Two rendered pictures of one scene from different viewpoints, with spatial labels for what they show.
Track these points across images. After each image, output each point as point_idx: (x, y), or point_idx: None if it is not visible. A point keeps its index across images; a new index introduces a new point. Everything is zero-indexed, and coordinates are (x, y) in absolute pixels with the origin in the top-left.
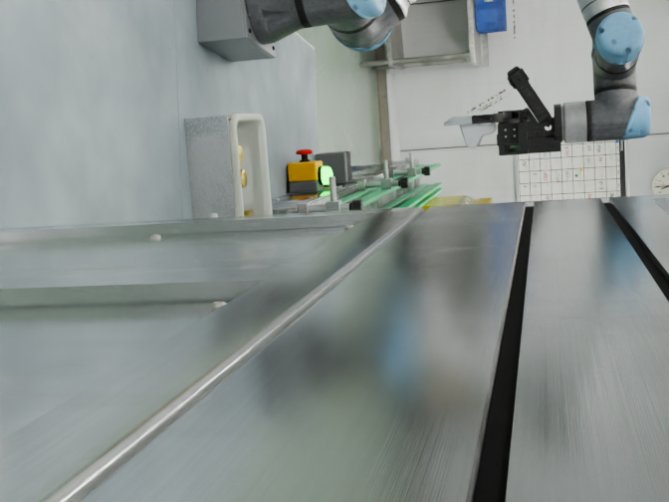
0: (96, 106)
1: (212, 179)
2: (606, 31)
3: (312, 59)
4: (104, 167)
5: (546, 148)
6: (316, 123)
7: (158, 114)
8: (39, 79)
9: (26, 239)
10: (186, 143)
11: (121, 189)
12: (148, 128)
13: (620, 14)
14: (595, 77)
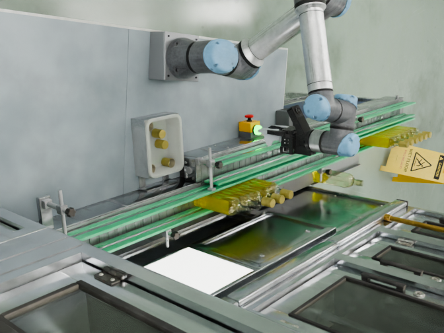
0: (55, 127)
1: (140, 148)
2: (306, 104)
3: (282, 56)
4: (59, 152)
5: (303, 152)
6: (281, 92)
7: (107, 120)
8: (14, 125)
9: None
10: (131, 129)
11: (73, 159)
12: (98, 129)
13: (314, 96)
14: None
